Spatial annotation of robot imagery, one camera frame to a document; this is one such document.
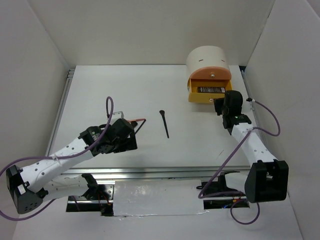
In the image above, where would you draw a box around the salmon makeup spatula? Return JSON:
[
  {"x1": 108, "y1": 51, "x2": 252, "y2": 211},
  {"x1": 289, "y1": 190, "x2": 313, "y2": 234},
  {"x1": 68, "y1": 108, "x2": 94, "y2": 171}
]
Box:
[{"x1": 127, "y1": 118, "x2": 146, "y2": 123}]

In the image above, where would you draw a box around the grey makeup box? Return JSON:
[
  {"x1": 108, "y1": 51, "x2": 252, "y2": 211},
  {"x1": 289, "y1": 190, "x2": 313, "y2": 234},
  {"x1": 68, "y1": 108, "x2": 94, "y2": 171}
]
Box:
[{"x1": 197, "y1": 86, "x2": 226, "y2": 94}]

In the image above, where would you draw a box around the black round makeup brush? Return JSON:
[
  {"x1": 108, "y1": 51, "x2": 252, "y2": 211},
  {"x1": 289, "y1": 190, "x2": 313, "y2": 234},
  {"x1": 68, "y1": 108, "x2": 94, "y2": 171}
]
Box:
[{"x1": 159, "y1": 109, "x2": 170, "y2": 139}]

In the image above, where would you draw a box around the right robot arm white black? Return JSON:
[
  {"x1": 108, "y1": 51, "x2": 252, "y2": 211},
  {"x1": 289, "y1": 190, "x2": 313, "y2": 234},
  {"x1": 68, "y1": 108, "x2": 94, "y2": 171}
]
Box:
[{"x1": 214, "y1": 90, "x2": 289, "y2": 203}]

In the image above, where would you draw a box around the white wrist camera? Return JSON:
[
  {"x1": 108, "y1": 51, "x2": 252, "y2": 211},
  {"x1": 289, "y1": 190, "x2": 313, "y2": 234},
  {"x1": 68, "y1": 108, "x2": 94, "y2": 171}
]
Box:
[
  {"x1": 242, "y1": 97, "x2": 255, "y2": 114},
  {"x1": 112, "y1": 111, "x2": 124, "y2": 120}
]

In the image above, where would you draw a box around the round cream drawer organizer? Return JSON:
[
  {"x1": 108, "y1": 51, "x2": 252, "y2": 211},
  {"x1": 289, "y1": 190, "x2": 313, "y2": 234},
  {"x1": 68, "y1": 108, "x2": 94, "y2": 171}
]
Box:
[{"x1": 186, "y1": 45, "x2": 232, "y2": 104}]

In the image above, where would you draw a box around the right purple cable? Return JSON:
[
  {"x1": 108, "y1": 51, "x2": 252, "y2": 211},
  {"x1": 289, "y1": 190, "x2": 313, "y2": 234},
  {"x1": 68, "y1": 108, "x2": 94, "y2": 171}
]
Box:
[{"x1": 197, "y1": 99, "x2": 282, "y2": 225}]

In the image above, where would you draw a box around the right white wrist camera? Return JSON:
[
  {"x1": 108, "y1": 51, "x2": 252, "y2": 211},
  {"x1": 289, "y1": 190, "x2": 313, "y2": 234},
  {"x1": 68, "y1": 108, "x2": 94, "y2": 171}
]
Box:
[{"x1": 242, "y1": 97, "x2": 255, "y2": 114}]

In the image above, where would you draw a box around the thin black makeup brush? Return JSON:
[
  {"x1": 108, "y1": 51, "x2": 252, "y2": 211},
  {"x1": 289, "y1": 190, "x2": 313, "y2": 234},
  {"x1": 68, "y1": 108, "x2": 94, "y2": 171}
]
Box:
[{"x1": 135, "y1": 119, "x2": 146, "y2": 134}]

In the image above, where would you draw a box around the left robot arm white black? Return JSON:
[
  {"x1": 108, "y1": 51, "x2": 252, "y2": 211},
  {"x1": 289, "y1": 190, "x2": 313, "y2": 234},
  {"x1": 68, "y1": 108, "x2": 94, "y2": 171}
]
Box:
[{"x1": 5, "y1": 118, "x2": 138, "y2": 215}]

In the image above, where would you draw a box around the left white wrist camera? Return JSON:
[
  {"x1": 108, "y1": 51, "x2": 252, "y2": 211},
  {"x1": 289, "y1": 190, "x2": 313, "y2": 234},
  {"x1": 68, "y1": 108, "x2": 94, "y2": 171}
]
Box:
[{"x1": 112, "y1": 111, "x2": 124, "y2": 120}]

